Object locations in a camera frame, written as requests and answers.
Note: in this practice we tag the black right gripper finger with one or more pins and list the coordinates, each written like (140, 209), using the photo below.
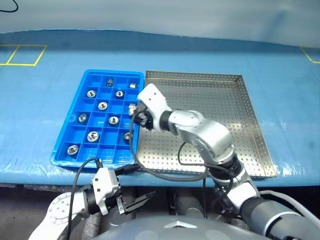
(145, 125)
(138, 109)

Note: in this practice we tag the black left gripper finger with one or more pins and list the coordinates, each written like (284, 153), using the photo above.
(140, 202)
(126, 170)

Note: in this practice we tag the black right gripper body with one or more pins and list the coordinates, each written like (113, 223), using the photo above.
(149, 121)

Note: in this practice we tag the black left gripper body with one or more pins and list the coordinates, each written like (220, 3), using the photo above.
(117, 202)

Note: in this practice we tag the metal nut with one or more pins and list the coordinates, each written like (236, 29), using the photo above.
(109, 82)
(92, 136)
(133, 85)
(102, 105)
(90, 93)
(119, 93)

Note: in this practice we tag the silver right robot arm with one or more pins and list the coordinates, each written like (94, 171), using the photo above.
(205, 132)

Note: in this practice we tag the blue compartment tray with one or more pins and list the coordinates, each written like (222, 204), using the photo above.
(110, 136)

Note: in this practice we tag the metal nut in blue tray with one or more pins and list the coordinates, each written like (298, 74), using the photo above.
(90, 93)
(133, 85)
(119, 93)
(109, 82)
(102, 105)

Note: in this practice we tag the grey robot torso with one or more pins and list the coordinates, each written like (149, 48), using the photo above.
(150, 230)

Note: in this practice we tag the blue plastic table cover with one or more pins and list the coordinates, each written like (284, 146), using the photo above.
(175, 57)

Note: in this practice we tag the perforated metal tray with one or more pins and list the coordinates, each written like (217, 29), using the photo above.
(212, 95)

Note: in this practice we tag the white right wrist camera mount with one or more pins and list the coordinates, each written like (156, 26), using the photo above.
(155, 100)

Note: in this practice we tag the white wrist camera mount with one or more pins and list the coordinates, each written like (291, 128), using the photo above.
(155, 100)
(105, 182)

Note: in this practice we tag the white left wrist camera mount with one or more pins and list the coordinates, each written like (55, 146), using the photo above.
(105, 182)

